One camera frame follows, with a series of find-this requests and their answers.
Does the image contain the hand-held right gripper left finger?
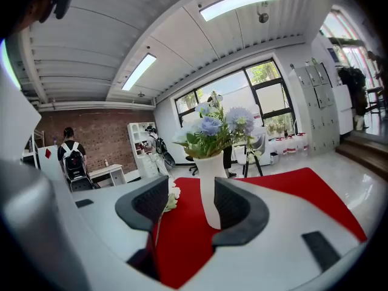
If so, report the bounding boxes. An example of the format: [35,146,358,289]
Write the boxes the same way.
[55,175,170,282]

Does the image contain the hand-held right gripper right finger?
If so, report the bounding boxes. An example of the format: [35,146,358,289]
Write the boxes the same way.
[181,176,368,289]

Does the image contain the white flowers bunch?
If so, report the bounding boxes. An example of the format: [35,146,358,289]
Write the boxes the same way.
[153,177,182,248]

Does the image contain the white ceramic vase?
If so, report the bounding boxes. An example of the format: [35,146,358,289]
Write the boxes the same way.
[193,150,229,230]

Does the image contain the blue flowers bunch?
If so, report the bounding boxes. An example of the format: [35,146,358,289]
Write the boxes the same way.
[172,90,268,160]

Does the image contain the small white desk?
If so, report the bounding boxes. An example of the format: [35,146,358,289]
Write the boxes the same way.
[89,163,127,188]

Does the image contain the black tripod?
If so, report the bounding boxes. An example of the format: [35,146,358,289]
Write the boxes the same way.
[242,149,264,178]

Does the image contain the black office chair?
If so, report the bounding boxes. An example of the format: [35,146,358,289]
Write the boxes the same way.
[185,155,199,176]

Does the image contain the white shelf cabinet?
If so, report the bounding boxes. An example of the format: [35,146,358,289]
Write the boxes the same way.
[127,121,162,180]

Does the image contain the red table cloth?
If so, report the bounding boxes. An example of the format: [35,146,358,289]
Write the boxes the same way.
[150,167,368,289]

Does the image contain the black white backpack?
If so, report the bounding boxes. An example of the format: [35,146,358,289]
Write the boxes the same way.
[61,141,86,182]

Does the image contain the row of white red-label bottles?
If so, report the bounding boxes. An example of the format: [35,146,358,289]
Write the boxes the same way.
[268,132,310,158]

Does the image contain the white board with red diamond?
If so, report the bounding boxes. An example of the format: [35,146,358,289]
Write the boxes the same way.
[36,145,67,182]

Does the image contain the large black-framed window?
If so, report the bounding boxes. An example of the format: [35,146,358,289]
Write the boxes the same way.
[174,58,297,141]

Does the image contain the long ceiling light panel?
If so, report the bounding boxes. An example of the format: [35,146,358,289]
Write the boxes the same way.
[199,0,280,22]
[121,53,158,92]
[0,38,22,91]

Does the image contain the grey metal lockers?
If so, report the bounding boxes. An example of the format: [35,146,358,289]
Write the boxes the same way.
[287,62,341,158]

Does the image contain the wooden steps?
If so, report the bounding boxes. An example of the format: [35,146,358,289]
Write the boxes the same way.
[334,134,388,182]

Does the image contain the tall white cabinet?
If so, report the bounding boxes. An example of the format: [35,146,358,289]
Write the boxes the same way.
[311,31,354,136]

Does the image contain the hanging dark clothes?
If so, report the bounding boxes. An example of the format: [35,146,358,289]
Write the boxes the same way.
[337,66,368,118]

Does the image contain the round ceiling fixture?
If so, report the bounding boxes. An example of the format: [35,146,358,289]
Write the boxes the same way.
[256,1,270,24]

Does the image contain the person's head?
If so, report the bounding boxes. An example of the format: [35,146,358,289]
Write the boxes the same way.
[0,0,64,39]

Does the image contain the black head-worn camera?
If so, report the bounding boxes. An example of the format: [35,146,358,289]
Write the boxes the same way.
[53,0,76,20]

